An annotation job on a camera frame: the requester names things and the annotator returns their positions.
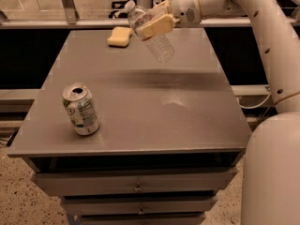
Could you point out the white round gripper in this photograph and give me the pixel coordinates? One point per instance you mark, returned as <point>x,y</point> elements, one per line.
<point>185,7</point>

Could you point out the clear plastic water bottle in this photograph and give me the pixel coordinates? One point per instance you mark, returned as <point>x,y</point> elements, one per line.
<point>159,45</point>

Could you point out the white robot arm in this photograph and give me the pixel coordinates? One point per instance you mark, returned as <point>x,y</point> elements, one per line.
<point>271,182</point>

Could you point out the yellow sponge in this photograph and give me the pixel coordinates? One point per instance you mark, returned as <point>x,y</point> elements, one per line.
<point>119,37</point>

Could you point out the grey metal railing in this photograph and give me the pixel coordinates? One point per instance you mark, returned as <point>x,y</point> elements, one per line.
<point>50,14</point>

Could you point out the grey drawer cabinet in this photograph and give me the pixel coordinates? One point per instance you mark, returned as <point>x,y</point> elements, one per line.
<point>152,116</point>

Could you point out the silver green soda can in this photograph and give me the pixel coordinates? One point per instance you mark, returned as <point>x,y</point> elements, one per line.
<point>79,105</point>

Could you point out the top grey drawer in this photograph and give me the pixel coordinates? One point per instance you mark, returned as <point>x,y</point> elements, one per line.
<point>133,182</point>

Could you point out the grey drawer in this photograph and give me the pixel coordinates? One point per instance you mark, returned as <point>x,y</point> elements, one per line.
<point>133,182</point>
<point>143,205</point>
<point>151,219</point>

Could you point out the middle grey drawer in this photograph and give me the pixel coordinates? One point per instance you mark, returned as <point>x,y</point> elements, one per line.
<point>143,205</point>

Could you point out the bottom grey drawer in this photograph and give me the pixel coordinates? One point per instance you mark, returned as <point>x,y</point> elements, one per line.
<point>151,219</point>

